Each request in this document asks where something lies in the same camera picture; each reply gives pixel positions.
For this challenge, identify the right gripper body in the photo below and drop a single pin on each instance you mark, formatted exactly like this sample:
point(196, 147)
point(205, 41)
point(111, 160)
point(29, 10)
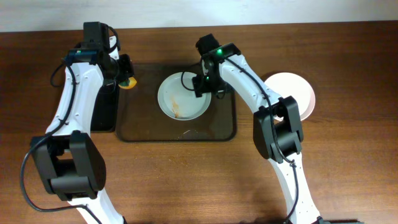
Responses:
point(199, 86)

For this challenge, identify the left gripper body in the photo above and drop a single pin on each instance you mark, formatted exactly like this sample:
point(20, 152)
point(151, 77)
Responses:
point(126, 72)

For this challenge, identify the green and yellow sponge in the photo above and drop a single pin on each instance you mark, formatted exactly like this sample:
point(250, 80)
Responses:
point(128, 84)

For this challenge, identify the pale blue plate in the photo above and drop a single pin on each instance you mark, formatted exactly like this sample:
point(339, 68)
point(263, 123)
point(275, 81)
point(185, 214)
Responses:
point(179, 103)

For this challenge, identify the white plate large stain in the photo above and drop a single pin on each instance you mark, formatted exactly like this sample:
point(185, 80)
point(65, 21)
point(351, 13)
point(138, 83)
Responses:
point(290, 84)

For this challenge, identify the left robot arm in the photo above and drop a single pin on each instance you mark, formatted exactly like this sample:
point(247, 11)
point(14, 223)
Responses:
point(67, 160)

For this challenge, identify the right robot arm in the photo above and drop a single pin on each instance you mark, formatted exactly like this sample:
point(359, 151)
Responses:
point(277, 127)

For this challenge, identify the brown serving tray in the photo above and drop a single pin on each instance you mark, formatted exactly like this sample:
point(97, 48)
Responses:
point(140, 118)

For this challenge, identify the black rectangular tray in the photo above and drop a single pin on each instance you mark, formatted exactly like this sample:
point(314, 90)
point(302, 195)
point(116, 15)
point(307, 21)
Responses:
point(105, 110)

